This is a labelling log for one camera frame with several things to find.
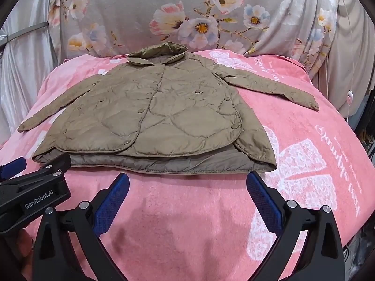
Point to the olive quilted jacket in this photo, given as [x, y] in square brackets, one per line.
[163, 111]

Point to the silver satin curtain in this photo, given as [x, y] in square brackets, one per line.
[27, 57]

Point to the person's left hand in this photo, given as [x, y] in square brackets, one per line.
[22, 247]

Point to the grey floral duvet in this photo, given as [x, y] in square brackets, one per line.
[300, 29]

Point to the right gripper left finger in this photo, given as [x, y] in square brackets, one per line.
[54, 256]

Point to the pink fleece blanket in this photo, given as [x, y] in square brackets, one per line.
[207, 227]

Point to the beige bed sheet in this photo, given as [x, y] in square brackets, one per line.
[347, 73]

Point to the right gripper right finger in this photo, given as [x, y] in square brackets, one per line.
[321, 257]

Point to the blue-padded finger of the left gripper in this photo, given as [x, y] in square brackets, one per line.
[9, 170]

